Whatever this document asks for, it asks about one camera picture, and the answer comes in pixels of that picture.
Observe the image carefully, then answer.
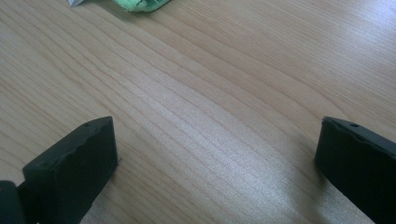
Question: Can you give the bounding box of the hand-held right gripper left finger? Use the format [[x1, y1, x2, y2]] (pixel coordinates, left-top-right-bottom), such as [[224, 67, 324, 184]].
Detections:
[[21, 116, 120, 224]]

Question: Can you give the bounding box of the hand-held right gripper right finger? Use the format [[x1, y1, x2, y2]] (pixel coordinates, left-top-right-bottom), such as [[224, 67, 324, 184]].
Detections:
[[314, 116, 396, 224]]

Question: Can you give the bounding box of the green towel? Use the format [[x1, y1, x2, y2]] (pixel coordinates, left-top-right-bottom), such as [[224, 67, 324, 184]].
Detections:
[[67, 0, 172, 13]]

